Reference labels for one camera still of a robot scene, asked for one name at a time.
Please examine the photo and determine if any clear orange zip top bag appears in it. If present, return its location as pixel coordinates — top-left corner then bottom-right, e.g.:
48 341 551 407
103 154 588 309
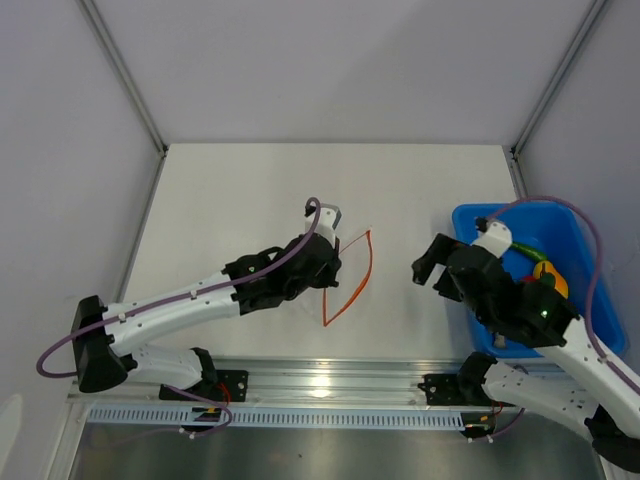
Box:
301 226 374 328

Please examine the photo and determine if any grey toy fish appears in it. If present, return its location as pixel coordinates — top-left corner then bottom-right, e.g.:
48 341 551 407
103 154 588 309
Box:
493 334 507 350

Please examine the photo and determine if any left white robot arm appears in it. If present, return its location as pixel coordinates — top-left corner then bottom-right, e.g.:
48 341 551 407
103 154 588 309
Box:
71 233 342 400

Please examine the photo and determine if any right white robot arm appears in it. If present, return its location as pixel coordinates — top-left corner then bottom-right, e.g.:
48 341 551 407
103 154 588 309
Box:
411 223 639 473

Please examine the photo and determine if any green chili pepper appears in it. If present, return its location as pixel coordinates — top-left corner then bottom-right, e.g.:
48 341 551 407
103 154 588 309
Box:
510 242 548 263

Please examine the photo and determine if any yellow bell pepper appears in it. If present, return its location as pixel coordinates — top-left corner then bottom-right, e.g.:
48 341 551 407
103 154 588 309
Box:
533 260 569 299

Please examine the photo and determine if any blue plastic bin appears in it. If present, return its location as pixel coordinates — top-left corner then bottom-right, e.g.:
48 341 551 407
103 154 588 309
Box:
452 203 626 359

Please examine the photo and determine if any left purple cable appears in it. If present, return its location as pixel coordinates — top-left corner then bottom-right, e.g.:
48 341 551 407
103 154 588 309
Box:
35 195 234 444

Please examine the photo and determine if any purple cable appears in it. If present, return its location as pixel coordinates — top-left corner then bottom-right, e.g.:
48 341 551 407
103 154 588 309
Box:
462 195 640 444
35 195 234 444

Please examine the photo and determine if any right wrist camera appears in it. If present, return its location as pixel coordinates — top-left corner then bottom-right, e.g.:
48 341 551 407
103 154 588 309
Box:
472 217 513 258

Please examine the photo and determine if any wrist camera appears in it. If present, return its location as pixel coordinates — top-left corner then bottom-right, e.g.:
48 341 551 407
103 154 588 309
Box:
305 203 342 247
472 217 513 258

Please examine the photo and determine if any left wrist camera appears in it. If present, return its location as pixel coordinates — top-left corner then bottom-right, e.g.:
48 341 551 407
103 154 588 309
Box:
305 203 342 247

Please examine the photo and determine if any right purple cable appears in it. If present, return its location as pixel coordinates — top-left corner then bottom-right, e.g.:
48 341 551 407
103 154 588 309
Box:
462 195 640 444

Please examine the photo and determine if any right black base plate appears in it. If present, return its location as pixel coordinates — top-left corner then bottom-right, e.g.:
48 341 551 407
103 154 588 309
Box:
417 373 492 407

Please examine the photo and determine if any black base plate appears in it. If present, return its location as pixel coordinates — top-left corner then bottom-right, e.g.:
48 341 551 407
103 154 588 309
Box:
417 373 492 407
159 370 249 403

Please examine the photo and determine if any aluminium mounting rail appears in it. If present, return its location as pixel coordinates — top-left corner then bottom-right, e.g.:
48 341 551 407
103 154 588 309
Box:
65 358 568 410

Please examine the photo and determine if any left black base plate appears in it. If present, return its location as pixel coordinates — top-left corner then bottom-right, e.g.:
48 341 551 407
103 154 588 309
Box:
159 370 249 403

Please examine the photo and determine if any white slotted cable duct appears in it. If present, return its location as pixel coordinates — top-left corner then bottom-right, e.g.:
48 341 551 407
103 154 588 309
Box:
87 404 465 431

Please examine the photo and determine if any right aluminium frame post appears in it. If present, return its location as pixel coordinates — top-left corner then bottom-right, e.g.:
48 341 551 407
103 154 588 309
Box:
510 0 614 156

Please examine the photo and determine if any aluminium frame post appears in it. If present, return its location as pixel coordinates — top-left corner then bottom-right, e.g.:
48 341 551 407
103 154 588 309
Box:
77 0 168 154
510 0 614 156

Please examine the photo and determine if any left aluminium frame post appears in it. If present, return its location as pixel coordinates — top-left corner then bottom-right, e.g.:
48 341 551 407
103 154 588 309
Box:
77 0 168 154

